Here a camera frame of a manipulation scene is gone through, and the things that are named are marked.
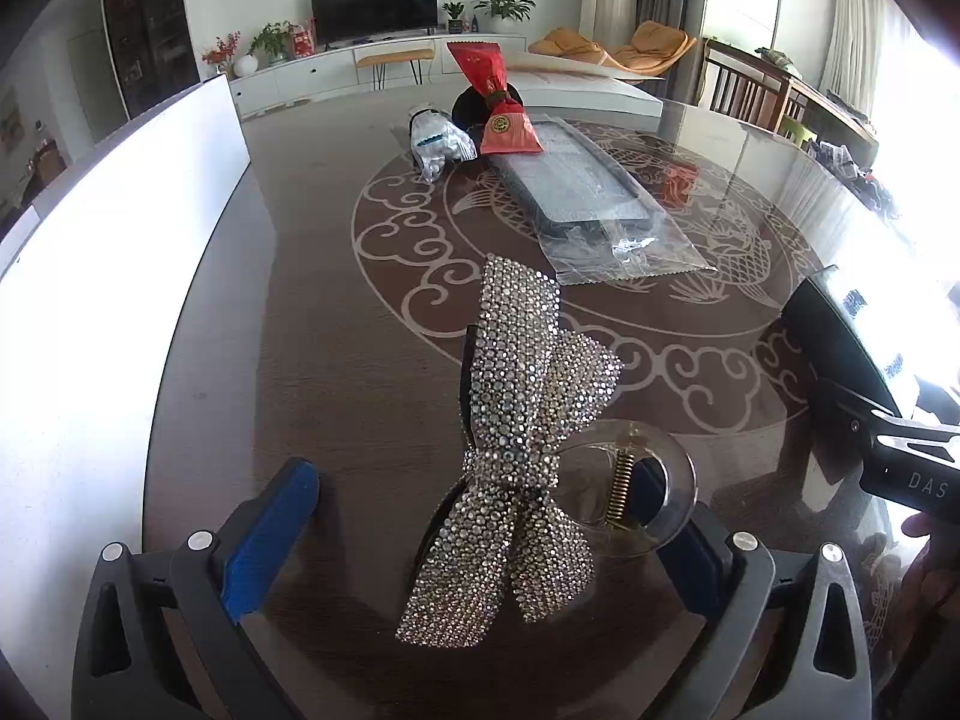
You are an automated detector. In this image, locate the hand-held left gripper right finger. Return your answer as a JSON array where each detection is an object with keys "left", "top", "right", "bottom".
[{"left": 656, "top": 504, "right": 875, "bottom": 720}]

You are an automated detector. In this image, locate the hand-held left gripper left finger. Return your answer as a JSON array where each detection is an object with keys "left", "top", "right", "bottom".
[{"left": 71, "top": 457, "right": 323, "bottom": 720}]

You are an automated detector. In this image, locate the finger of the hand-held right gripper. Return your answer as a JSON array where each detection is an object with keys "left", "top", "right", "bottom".
[{"left": 817, "top": 375, "right": 960, "bottom": 467}]

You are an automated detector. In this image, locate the black cardboard box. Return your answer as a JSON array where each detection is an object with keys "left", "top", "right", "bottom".
[{"left": 780, "top": 266, "right": 925, "bottom": 421}]

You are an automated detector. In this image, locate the clear hair claw clip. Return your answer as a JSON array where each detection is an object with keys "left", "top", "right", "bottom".
[{"left": 559, "top": 420, "right": 698, "bottom": 560}]

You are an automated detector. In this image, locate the rhinestone bow hair clip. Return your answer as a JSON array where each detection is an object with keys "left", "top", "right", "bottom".
[{"left": 396, "top": 256, "right": 625, "bottom": 647}]

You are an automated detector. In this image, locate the red gift bag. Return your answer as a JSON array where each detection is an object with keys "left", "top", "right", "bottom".
[{"left": 448, "top": 41, "right": 542, "bottom": 157}]

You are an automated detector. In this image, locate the person's right hand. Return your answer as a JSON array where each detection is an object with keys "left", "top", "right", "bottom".
[{"left": 902, "top": 514, "right": 960, "bottom": 597}]

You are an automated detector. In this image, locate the pile of small clutter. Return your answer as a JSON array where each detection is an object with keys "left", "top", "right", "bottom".
[{"left": 814, "top": 139, "right": 901, "bottom": 220}]

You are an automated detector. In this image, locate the white board panel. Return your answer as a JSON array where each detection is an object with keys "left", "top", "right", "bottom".
[{"left": 0, "top": 75, "right": 252, "bottom": 691}]

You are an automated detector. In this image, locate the wooden side table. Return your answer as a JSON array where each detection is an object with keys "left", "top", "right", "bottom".
[{"left": 780, "top": 75, "right": 882, "bottom": 166}]

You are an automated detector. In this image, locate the wooden slatted chair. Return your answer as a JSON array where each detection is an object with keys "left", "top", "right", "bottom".
[{"left": 701, "top": 37, "right": 796, "bottom": 132}]

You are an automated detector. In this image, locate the phone case in plastic bag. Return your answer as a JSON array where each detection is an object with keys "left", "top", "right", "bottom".
[{"left": 491, "top": 116, "right": 710, "bottom": 286}]

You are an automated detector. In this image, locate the white sheer curtain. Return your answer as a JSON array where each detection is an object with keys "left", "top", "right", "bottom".
[{"left": 821, "top": 0, "right": 887, "bottom": 107}]

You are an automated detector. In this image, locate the white flat cardboard box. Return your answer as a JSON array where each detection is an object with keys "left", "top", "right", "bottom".
[{"left": 510, "top": 52, "right": 665, "bottom": 121}]

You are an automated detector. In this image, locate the orange lounge chair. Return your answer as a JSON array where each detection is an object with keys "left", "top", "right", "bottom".
[{"left": 529, "top": 21, "right": 698, "bottom": 80}]

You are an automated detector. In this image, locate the clear plastic wrapped packet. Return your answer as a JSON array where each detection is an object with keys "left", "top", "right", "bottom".
[{"left": 407, "top": 106, "right": 479, "bottom": 182}]

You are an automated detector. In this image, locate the white television cabinet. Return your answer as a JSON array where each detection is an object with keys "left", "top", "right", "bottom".
[{"left": 225, "top": 28, "right": 530, "bottom": 119}]

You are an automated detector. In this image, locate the black fabric item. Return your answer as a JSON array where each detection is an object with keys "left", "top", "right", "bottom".
[{"left": 450, "top": 86, "right": 526, "bottom": 137}]

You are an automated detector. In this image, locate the red flower plant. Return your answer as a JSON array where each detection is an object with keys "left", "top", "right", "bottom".
[{"left": 201, "top": 31, "right": 242, "bottom": 80}]

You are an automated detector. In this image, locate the leafy green potted plant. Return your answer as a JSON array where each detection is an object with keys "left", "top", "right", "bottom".
[{"left": 249, "top": 21, "right": 297, "bottom": 65}]

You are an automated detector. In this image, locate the dark display cabinet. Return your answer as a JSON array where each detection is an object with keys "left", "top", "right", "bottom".
[{"left": 101, "top": 0, "right": 202, "bottom": 121}]

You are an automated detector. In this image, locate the large green potted plant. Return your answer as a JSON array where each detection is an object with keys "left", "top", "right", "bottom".
[{"left": 474, "top": 0, "right": 537, "bottom": 35}]

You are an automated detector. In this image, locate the black television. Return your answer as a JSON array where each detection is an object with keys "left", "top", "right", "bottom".
[{"left": 310, "top": 0, "right": 440, "bottom": 50}]

